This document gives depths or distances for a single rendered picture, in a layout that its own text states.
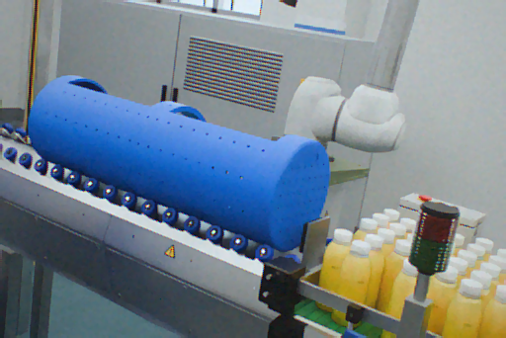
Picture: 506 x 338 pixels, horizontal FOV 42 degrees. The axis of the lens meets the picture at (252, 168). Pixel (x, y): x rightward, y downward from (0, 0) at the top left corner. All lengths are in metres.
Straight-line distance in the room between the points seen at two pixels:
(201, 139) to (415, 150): 2.94
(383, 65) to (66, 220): 1.10
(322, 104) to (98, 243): 0.85
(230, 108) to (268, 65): 0.34
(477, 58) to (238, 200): 2.94
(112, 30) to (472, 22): 2.22
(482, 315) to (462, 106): 3.05
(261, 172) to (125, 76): 2.73
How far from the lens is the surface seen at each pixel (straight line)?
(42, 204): 2.06
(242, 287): 1.60
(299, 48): 3.34
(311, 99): 2.19
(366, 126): 2.15
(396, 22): 2.18
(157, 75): 3.96
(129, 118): 1.78
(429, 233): 1.06
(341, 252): 1.43
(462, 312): 1.32
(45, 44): 2.74
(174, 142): 1.66
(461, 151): 4.33
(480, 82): 4.28
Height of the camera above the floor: 1.52
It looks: 14 degrees down
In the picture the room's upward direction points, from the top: 9 degrees clockwise
